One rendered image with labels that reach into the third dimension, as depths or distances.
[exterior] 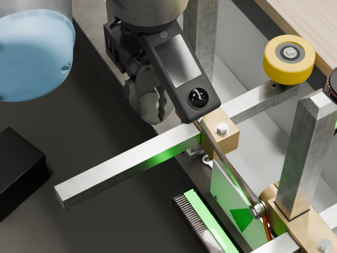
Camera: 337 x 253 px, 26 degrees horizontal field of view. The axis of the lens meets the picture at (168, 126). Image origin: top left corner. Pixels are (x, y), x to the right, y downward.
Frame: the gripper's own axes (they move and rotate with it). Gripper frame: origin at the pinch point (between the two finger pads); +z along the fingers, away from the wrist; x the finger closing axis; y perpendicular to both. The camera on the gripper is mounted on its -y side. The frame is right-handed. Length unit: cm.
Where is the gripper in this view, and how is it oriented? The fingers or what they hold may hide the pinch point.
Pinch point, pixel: (159, 120)
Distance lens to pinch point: 96.6
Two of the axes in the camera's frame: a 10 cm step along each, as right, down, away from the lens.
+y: -5.2, -6.9, 5.0
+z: 0.0, 5.9, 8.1
